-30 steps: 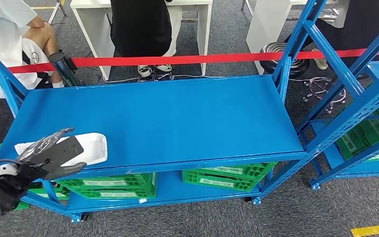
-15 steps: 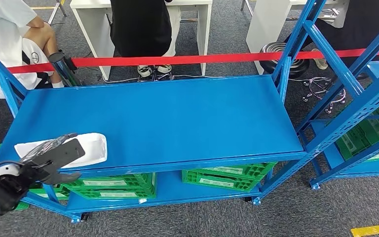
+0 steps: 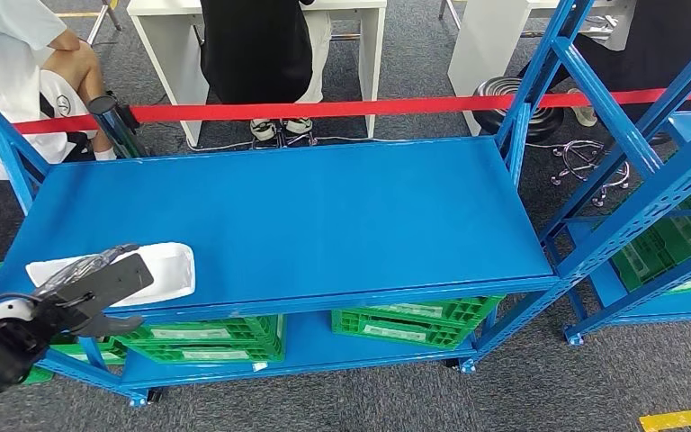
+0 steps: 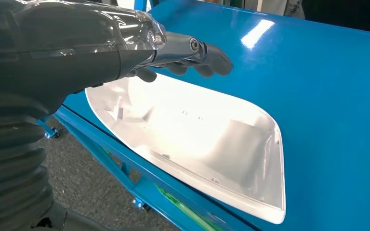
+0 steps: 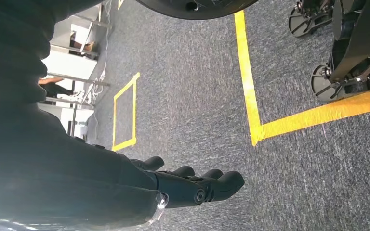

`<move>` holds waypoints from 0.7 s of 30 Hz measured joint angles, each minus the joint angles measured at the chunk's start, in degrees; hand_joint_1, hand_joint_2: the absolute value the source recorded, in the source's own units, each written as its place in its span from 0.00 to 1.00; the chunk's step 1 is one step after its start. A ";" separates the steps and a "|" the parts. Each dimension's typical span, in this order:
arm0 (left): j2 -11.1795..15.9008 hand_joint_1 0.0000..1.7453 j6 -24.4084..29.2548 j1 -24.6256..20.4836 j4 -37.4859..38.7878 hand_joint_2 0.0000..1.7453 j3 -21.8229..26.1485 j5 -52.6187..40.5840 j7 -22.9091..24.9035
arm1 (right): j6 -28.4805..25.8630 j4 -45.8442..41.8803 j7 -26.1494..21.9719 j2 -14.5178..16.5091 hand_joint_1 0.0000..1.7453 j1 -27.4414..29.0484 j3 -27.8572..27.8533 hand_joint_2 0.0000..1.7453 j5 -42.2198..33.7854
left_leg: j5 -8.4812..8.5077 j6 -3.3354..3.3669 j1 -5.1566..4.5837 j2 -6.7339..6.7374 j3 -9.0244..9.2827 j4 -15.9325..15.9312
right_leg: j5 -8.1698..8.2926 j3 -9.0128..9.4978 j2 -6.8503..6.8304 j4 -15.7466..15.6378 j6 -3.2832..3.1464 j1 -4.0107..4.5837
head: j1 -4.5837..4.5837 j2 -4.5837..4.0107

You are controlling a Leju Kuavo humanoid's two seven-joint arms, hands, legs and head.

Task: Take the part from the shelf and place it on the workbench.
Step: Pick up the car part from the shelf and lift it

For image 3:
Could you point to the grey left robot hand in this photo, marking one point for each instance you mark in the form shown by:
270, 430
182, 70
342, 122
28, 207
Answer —
107, 283

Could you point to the white curved plastic part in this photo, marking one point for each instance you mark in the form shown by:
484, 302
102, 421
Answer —
166, 268

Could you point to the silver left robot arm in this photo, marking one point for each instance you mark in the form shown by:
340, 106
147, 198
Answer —
6, 352

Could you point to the blue metal shelf rack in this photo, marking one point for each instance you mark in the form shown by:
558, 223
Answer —
649, 310
292, 226

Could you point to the small white paper scrap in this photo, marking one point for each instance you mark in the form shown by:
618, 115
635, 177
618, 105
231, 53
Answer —
260, 367

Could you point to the chrome chair base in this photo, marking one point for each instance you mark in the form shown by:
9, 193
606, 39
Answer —
584, 161
283, 140

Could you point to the person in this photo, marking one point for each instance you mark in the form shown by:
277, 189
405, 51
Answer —
256, 47
0, 36
667, 54

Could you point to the red barrier tape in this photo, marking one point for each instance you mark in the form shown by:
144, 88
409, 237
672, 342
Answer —
321, 109

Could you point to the black stanchion base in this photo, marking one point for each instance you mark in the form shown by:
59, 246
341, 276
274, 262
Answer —
500, 104

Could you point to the yellow tape outline cut corner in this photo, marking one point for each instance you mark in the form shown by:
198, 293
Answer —
685, 419

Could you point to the chrome stanchion post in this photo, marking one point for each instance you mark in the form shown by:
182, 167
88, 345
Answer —
113, 128

